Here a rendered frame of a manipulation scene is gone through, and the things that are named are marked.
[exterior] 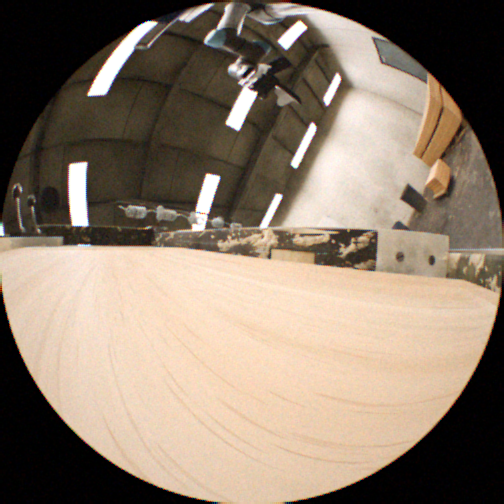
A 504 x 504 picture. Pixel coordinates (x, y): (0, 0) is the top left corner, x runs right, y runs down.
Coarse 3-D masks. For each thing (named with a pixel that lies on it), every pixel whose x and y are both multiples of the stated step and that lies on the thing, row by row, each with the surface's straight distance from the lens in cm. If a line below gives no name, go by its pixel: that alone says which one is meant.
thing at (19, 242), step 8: (0, 240) 36; (8, 240) 39; (16, 240) 42; (24, 240) 46; (32, 240) 51; (40, 240) 56; (48, 240) 63; (56, 240) 73; (0, 248) 36; (8, 248) 39; (16, 248) 42
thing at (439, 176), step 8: (440, 160) 335; (432, 168) 361; (440, 168) 327; (448, 168) 338; (432, 176) 329; (440, 176) 320; (448, 176) 330; (432, 184) 335; (440, 184) 321; (440, 192) 336
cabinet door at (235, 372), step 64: (0, 256) 28; (64, 256) 24; (128, 256) 22; (192, 256) 23; (64, 320) 6; (128, 320) 5; (192, 320) 5; (256, 320) 5; (320, 320) 5; (384, 320) 6; (448, 320) 8; (64, 384) 4; (128, 384) 3; (192, 384) 3; (256, 384) 3; (320, 384) 3; (384, 384) 4; (448, 384) 4; (128, 448) 3; (192, 448) 2; (256, 448) 2; (320, 448) 2; (384, 448) 3
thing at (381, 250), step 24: (168, 240) 64; (192, 240) 46; (216, 240) 36; (240, 240) 30; (264, 240) 27; (288, 240) 24; (312, 240) 23; (336, 240) 23; (360, 240) 23; (384, 240) 23; (408, 240) 24; (432, 240) 26; (336, 264) 23; (360, 264) 23; (384, 264) 23; (408, 264) 24; (432, 264) 26
